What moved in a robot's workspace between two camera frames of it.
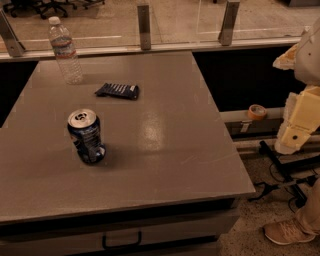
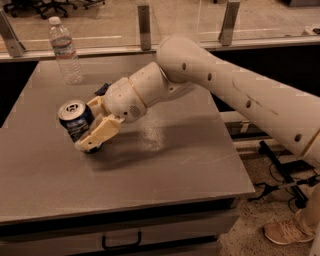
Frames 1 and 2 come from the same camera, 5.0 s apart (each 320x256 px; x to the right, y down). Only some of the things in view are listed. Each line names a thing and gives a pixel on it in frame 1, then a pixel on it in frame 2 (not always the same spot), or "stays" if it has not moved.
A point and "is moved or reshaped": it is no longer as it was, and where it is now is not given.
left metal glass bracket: x=13 y=46 stays
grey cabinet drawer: x=179 y=235 stays
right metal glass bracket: x=226 y=33 stays
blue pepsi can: x=84 y=127 is moved or reshaped
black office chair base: x=46 y=6 stays
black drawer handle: x=121 y=246 stays
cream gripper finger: x=301 y=120 to x=106 y=129
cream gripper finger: x=287 y=60 to x=98 y=107
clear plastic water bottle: x=61 y=37 stays
